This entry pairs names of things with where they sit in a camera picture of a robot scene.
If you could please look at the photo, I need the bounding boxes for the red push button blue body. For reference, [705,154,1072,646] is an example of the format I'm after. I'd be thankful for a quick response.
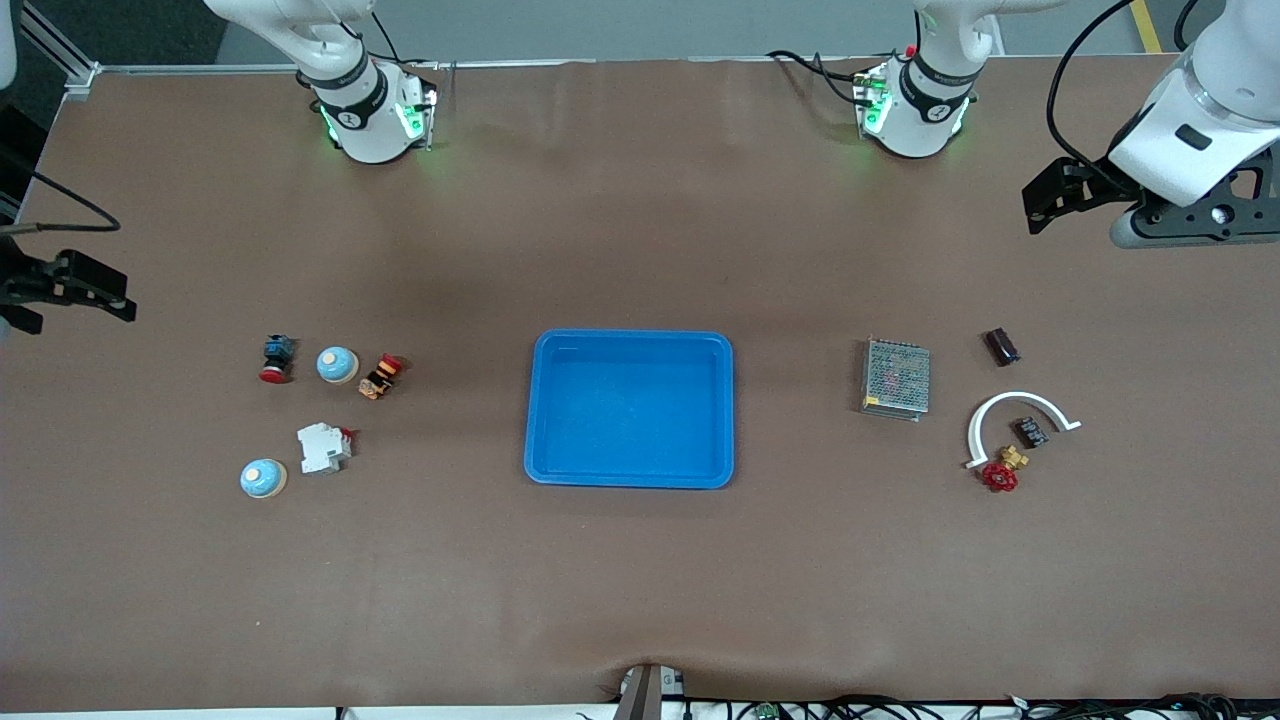
[259,335,297,385]

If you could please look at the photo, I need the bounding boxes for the metal mesh power supply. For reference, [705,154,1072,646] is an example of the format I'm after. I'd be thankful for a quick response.
[861,337,932,422]

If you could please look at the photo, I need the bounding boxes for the brass valve red handwheel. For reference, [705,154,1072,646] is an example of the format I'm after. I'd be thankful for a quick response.
[980,446,1030,493]

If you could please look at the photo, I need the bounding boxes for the white circuit breaker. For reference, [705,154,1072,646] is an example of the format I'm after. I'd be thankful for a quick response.
[297,422,355,475]

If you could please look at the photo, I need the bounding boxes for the blue plastic tray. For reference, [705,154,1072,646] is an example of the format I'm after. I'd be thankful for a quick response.
[524,329,736,490]

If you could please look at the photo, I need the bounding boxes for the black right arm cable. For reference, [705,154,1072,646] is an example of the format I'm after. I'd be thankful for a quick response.
[0,165,123,237]

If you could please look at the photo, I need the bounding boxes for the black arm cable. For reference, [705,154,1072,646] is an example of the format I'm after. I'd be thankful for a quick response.
[1046,0,1206,173]
[0,165,123,237]

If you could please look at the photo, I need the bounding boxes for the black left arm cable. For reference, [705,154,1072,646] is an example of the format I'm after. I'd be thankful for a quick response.
[1046,0,1206,173]

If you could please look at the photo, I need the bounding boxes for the white curved plastic bracket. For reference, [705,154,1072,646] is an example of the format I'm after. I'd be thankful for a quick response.
[964,391,1083,471]

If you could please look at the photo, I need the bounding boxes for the aluminium frame corner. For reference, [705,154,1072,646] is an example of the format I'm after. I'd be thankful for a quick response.
[20,0,101,98]

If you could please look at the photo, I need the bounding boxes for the orange red button switch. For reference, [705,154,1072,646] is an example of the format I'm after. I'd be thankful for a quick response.
[358,353,405,401]

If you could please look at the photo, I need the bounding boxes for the black base cables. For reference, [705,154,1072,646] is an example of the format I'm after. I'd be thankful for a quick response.
[766,48,873,107]

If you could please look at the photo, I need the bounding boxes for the black cable bundle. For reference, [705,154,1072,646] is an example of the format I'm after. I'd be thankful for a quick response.
[685,692,1280,720]

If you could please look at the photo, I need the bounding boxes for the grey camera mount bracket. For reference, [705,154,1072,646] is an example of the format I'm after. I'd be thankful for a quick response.
[615,663,686,720]

